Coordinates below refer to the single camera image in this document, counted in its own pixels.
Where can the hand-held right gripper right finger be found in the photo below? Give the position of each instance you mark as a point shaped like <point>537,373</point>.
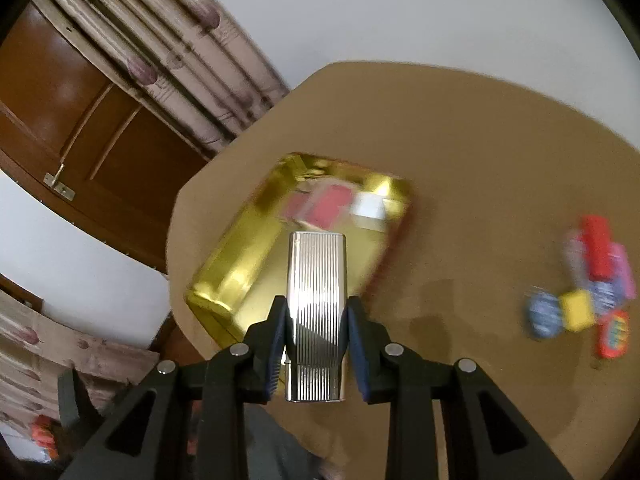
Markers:
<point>357,355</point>

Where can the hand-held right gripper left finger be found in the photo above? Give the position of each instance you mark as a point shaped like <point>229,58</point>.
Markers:
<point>277,352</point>

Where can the white blue small packet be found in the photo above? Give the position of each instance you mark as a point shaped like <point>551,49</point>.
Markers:
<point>315,310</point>

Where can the gold tin box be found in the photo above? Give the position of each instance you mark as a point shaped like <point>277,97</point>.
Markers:
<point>240,250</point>

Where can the small blue patterned piece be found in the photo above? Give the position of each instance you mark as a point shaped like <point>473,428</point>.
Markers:
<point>542,312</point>

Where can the yellow cube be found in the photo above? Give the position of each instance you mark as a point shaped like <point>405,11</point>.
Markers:
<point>577,310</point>

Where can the blue patterned packet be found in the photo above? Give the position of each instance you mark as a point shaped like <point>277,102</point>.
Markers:
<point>602,292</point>

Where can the red multicoloured round toy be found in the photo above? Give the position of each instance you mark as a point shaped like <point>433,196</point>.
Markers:
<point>615,335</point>

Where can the red rectangular block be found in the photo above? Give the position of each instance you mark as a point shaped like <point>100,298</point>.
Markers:
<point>597,247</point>

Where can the pink rectangular block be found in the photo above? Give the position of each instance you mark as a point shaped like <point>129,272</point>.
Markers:
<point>624,270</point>

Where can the person's grey clothing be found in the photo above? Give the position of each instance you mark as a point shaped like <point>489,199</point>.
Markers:
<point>280,450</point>

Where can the clear white plastic box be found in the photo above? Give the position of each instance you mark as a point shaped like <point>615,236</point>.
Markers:
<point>369,206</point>

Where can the red translucent card case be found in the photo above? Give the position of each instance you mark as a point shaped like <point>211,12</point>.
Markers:
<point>330,205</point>

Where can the brown tablecloth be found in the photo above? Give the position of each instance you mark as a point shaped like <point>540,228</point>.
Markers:
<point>475,160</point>

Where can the beige printed cloth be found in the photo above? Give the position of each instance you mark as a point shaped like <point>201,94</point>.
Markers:
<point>30,355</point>

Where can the small orange item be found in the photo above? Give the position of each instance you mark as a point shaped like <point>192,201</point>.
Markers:
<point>42,432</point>

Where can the beige patterned curtain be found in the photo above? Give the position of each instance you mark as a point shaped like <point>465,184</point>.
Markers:
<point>150,35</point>

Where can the brown wooden door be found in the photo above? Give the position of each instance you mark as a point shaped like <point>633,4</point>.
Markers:
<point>45,95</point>

